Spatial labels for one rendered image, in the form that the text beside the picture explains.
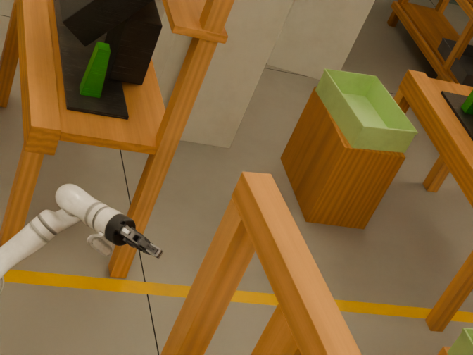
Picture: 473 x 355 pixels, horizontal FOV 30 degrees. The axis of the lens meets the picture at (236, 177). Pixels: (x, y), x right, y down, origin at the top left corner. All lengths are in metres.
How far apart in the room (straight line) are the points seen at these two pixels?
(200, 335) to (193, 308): 0.10
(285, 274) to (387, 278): 3.54
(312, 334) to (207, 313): 0.64
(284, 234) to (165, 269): 2.75
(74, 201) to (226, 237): 0.43
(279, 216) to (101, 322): 2.38
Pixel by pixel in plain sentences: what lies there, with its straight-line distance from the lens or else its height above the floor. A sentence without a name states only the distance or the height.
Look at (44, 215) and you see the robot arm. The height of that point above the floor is 1.73.
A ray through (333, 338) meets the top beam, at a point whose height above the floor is 1.94.
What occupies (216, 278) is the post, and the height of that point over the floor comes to 1.63.
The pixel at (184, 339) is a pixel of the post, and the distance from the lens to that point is 2.66.
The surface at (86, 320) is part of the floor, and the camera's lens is 4.51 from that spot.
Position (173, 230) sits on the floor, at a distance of 5.18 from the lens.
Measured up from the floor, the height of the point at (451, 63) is 0.32.
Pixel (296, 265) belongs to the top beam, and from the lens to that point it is 2.14.
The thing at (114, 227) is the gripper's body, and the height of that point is 1.84.
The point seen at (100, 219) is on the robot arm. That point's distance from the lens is 2.21.
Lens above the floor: 3.23
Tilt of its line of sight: 34 degrees down
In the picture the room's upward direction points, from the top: 24 degrees clockwise
